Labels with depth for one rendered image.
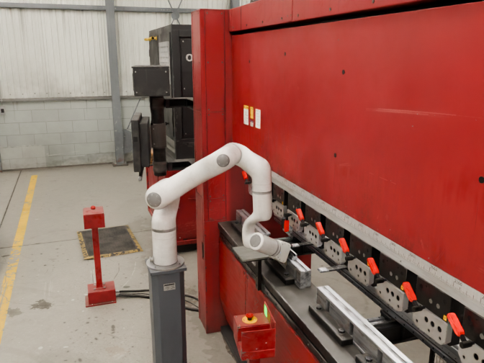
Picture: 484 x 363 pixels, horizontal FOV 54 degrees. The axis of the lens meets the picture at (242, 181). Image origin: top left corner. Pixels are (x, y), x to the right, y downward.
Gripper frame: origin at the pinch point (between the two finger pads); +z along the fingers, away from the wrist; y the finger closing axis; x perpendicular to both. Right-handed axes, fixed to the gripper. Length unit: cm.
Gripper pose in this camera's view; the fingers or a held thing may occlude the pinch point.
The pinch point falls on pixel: (289, 254)
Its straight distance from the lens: 248.6
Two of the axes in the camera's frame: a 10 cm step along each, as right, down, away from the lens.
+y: 3.3, -9.3, 1.5
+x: -7.5, -1.7, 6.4
